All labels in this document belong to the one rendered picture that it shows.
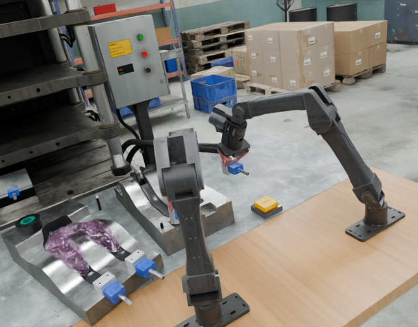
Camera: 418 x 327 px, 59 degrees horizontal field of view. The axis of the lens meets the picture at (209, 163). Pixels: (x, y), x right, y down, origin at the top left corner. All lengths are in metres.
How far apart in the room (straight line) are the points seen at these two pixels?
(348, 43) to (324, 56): 0.55
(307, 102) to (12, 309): 1.03
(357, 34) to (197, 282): 5.09
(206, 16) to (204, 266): 7.69
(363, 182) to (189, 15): 7.30
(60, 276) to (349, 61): 5.04
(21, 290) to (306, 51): 4.31
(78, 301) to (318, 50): 4.49
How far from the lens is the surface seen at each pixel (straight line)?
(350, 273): 1.09
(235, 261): 1.13
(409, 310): 2.14
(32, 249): 1.34
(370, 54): 6.00
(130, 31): 1.90
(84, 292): 1.10
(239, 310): 0.98
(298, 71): 4.98
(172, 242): 1.18
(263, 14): 9.02
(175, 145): 0.81
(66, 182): 1.97
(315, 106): 1.08
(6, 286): 1.37
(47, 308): 1.20
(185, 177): 0.75
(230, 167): 1.33
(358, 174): 1.16
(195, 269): 0.87
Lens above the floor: 1.53
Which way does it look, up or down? 25 degrees down
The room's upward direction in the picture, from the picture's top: 10 degrees counter-clockwise
